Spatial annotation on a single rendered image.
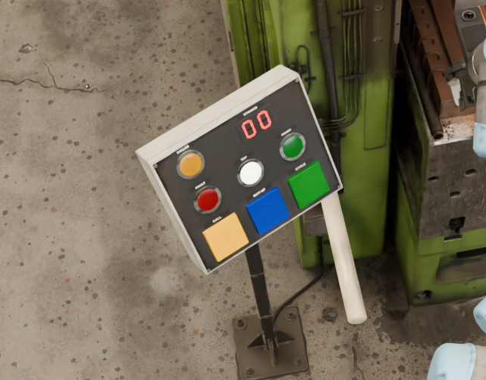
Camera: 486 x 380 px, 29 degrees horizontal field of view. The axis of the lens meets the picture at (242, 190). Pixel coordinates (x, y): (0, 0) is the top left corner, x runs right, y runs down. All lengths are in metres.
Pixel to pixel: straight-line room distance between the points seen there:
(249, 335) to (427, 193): 0.85
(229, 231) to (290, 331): 1.03
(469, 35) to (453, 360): 0.56
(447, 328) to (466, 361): 1.52
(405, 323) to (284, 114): 1.18
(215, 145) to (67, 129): 1.61
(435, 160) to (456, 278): 0.70
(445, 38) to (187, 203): 0.72
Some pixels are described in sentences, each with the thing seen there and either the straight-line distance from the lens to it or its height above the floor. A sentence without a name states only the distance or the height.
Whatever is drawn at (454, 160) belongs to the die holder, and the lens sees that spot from 2.16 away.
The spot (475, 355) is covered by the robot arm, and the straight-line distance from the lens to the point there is 1.36.
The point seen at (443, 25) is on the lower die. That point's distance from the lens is 2.18.
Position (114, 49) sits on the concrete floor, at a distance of 3.52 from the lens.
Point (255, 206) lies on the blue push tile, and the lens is 1.86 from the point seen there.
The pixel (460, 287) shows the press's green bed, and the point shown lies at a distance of 2.82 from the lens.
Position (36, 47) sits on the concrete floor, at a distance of 3.61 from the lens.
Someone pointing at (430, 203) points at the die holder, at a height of 0.65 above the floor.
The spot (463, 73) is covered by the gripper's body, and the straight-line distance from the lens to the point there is 1.63.
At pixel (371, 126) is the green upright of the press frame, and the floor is 0.72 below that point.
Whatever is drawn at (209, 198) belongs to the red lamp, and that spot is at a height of 1.09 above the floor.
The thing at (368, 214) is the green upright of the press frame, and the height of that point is 0.28.
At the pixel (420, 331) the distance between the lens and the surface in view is 2.86.
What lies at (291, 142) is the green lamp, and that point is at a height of 1.10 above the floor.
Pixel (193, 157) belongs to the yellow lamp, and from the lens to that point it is 1.77.
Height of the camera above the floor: 2.65
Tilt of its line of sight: 59 degrees down
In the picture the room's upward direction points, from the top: 11 degrees counter-clockwise
